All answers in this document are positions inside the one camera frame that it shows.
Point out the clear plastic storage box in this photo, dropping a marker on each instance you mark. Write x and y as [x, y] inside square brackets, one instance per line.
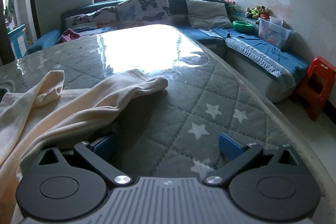
[273, 33]

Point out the red plastic stool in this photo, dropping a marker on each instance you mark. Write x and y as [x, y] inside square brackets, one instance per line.
[317, 74]

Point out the green bowl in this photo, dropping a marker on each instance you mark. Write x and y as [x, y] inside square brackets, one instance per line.
[242, 26]

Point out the grey pillow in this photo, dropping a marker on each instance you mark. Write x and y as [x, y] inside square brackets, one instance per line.
[207, 12]

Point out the grey quilted star tablecloth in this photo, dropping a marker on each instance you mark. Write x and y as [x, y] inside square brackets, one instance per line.
[197, 98]

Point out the blue and white box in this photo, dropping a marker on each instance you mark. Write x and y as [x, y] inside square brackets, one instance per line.
[17, 41]

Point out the pink cloth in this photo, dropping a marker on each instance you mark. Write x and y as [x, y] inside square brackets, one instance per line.
[70, 35]

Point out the cream long-sleeved top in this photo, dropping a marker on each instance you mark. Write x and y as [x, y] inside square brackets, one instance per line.
[65, 113]

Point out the blue sofa cover cloth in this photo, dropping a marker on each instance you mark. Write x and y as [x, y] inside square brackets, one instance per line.
[252, 43]

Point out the blue sofa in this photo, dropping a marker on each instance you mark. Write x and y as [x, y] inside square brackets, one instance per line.
[177, 7]

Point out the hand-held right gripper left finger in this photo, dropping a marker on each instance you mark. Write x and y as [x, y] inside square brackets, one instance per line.
[105, 146]

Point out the butterfly print pillow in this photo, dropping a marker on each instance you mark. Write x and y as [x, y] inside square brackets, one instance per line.
[147, 7]
[89, 18]

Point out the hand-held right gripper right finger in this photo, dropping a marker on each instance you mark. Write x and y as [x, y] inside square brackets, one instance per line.
[231, 148]

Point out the brown plush toy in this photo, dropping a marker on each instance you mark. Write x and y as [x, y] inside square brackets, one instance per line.
[258, 12]

